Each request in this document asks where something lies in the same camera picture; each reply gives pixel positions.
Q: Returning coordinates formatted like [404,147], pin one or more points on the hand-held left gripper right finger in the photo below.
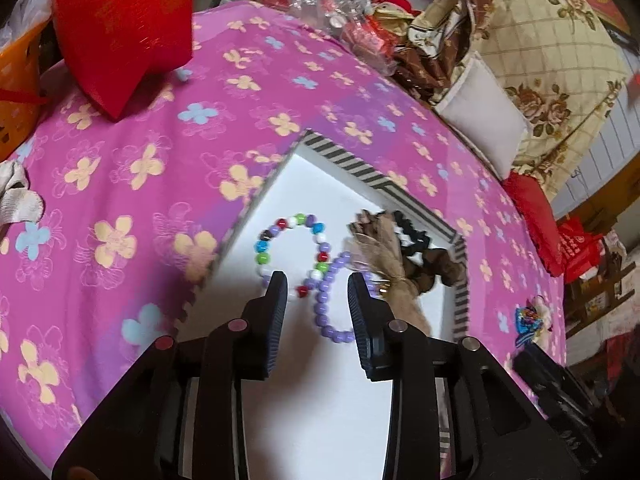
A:
[360,320]

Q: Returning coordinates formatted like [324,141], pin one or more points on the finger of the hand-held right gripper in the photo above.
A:
[537,370]

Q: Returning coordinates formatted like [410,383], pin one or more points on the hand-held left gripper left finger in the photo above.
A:
[275,320]

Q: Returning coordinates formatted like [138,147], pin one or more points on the white box with striped rim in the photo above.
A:
[310,410]

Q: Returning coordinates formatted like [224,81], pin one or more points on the brown scrunchie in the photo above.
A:
[445,265]

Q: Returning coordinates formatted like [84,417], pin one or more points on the wooden chair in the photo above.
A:
[600,285]

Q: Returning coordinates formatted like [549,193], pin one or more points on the red shopping bag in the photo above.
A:
[577,250]

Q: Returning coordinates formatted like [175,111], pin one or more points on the red cushion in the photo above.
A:
[535,220]

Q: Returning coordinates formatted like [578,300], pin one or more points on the pink floral blanket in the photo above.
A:
[150,200]

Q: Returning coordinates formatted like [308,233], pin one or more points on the white pillow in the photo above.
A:
[480,110]

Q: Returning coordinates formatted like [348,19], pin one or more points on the grey white cloth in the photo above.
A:
[17,195]

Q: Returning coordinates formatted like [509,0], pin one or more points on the clear bag of snacks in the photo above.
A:
[345,15]

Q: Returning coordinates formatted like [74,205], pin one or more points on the red white plush toy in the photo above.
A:
[395,6]

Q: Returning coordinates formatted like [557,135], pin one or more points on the cream floral quilt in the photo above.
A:
[550,50]

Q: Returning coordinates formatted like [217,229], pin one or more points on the red gift bag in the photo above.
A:
[120,25]

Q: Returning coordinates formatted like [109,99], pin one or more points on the orange plastic basket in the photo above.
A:
[17,95]

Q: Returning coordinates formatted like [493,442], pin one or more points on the white plastic bag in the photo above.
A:
[22,15]

